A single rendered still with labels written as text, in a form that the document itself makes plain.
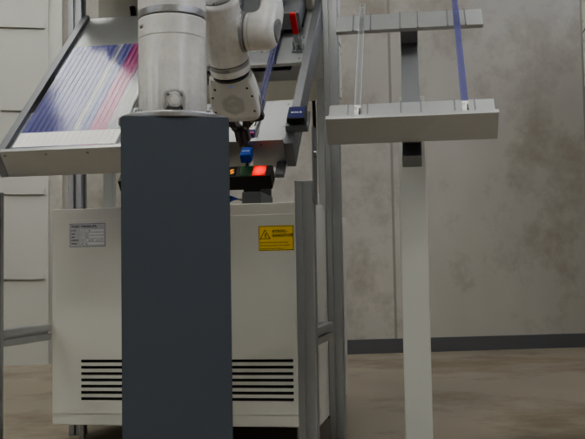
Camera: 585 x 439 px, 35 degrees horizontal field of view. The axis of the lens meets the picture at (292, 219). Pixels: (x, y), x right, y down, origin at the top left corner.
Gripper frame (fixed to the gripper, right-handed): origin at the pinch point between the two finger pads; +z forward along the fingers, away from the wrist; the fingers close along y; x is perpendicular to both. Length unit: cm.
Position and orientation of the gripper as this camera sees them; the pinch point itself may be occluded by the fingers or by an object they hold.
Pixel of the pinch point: (243, 135)
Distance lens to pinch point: 199.4
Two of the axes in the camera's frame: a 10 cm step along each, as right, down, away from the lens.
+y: 9.9, -0.3, -1.7
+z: 1.3, 7.8, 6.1
